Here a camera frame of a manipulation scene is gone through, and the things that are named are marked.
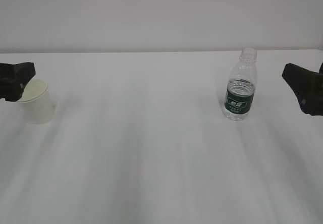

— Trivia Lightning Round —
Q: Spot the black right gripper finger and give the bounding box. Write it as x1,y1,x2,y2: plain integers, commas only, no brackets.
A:
282,63,322,116

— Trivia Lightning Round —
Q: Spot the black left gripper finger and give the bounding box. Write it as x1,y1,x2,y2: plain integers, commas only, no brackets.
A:
0,62,36,102

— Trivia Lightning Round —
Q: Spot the clear green-label water bottle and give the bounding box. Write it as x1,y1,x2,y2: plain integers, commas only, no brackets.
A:
223,48,257,121

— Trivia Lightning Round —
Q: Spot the white paper cup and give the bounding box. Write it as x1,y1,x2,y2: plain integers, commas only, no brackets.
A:
17,79,55,125

